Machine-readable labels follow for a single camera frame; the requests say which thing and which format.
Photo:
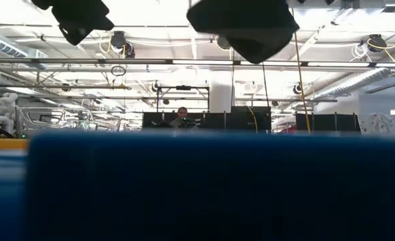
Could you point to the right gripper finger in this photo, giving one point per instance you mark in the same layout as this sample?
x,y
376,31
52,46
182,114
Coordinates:
x,y
244,23

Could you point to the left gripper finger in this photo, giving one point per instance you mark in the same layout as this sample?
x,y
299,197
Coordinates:
x,y
77,16

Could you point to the yellow plastic block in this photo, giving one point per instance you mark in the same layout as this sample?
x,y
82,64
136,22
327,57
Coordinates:
x,y
3,144

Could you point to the large blue plastic block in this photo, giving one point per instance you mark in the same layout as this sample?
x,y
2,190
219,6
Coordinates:
x,y
217,187

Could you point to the white pillar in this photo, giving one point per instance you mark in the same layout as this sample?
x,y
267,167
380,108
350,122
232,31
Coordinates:
x,y
221,97

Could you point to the small clear plastic bin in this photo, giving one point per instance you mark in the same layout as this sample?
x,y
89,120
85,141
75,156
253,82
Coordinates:
x,y
50,115

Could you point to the person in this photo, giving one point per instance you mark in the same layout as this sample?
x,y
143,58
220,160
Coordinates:
x,y
182,120

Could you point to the red rack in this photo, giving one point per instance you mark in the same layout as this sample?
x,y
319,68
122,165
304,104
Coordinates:
x,y
286,130

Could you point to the white humanoid figure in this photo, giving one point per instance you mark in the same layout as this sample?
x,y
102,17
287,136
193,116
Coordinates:
x,y
5,114

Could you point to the white patterned sheet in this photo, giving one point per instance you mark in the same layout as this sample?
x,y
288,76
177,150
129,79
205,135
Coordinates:
x,y
378,124

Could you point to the black gantry frame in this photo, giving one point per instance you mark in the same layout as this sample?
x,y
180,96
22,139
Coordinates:
x,y
183,87

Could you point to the wide black partition wall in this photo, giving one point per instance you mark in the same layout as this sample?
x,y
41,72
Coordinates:
x,y
244,118

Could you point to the long ceiling light rail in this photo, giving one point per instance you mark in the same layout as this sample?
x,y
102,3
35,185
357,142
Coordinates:
x,y
334,63

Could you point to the silver ventilation duct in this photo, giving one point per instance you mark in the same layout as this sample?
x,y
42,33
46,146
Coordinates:
x,y
351,80

